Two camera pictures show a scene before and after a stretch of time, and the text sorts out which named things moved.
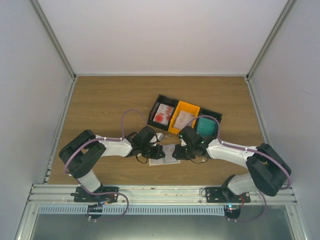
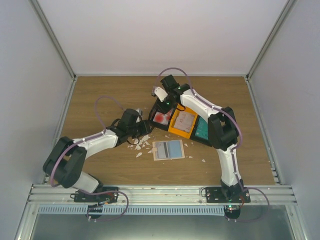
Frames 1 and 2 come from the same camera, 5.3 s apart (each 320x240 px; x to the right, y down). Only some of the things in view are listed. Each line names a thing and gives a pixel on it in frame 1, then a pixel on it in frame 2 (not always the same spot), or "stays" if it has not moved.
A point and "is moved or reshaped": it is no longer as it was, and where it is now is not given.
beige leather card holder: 161,161 is moved or reshaped
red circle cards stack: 163,114 stays
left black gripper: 156,156 → 145,128
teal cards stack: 207,127 stays
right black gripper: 179,155 → 163,109
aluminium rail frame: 64,195 stays
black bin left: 164,100 stays
